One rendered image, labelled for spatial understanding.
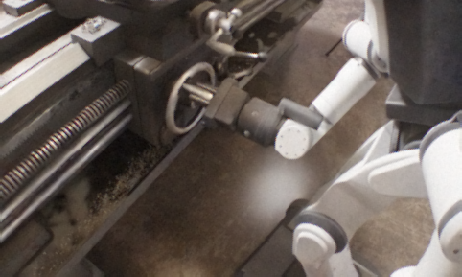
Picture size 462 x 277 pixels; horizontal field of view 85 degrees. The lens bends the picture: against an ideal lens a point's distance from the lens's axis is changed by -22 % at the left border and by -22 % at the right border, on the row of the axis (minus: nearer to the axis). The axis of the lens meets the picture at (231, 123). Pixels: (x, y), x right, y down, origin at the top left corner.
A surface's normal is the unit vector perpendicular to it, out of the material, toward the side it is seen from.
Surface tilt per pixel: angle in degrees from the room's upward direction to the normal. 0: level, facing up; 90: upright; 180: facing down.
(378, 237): 0
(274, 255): 0
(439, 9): 89
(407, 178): 90
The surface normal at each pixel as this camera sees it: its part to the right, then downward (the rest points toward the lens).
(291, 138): -0.35, 0.03
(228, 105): -0.18, -0.32
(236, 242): 0.09, -0.69
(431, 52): -0.23, 0.67
